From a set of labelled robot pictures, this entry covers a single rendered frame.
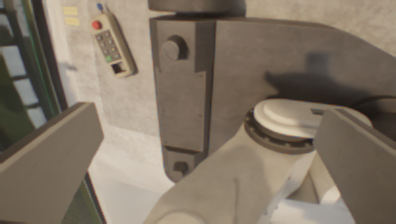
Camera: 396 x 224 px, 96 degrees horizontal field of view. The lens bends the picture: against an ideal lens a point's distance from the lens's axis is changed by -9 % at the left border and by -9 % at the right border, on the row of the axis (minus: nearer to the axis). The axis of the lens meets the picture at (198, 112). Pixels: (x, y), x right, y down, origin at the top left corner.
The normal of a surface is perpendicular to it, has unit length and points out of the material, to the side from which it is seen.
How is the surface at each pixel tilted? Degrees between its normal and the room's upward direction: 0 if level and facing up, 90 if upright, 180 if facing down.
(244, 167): 90
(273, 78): 0
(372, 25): 0
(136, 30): 0
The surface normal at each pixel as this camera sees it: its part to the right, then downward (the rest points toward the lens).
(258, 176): 0.02, -0.86
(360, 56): -0.22, 0.50
